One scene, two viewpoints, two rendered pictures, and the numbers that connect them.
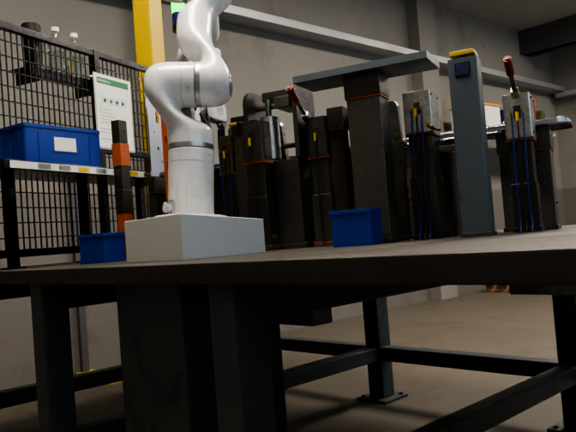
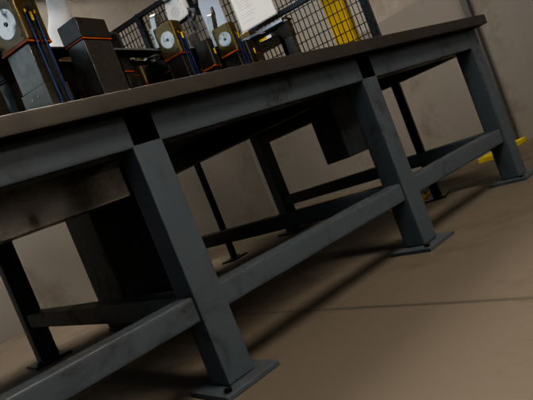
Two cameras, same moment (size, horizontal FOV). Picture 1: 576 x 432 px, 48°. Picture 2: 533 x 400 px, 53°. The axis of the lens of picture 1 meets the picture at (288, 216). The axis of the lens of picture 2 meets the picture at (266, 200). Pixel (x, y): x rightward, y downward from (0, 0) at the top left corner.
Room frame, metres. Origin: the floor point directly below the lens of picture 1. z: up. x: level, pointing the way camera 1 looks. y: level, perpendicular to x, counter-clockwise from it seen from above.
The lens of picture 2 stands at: (2.54, -2.15, 0.43)
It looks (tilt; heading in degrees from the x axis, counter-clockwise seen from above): 3 degrees down; 94
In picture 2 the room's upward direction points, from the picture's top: 22 degrees counter-clockwise
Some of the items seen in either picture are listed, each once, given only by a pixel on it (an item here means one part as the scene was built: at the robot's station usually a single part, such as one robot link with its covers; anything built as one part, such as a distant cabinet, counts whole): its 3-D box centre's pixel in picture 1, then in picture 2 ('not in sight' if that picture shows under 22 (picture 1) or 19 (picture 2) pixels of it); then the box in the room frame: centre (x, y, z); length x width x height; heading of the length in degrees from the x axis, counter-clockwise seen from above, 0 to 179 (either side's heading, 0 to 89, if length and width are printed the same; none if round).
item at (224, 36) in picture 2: not in sight; (240, 65); (2.50, 0.09, 0.87); 0.12 x 0.07 x 0.35; 154
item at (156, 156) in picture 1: (158, 132); (216, 24); (2.45, 0.47, 1.17); 0.12 x 0.01 x 0.34; 154
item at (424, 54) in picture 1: (365, 72); not in sight; (1.71, -0.24, 1.16); 0.37 x 0.14 x 0.02; 64
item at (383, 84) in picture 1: (372, 159); not in sight; (1.71, -0.24, 0.92); 0.10 x 0.08 x 0.45; 64
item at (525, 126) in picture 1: (523, 164); not in sight; (1.69, -0.63, 0.88); 0.12 x 0.07 x 0.36; 154
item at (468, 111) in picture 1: (471, 147); not in sight; (1.60, -0.47, 0.92); 0.08 x 0.08 x 0.44; 64
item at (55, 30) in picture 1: (56, 52); not in sight; (2.52, 0.86, 1.53); 0.07 x 0.07 x 0.20
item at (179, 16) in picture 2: (213, 106); (178, 9); (2.32, 0.24, 1.23); 0.10 x 0.07 x 0.11; 154
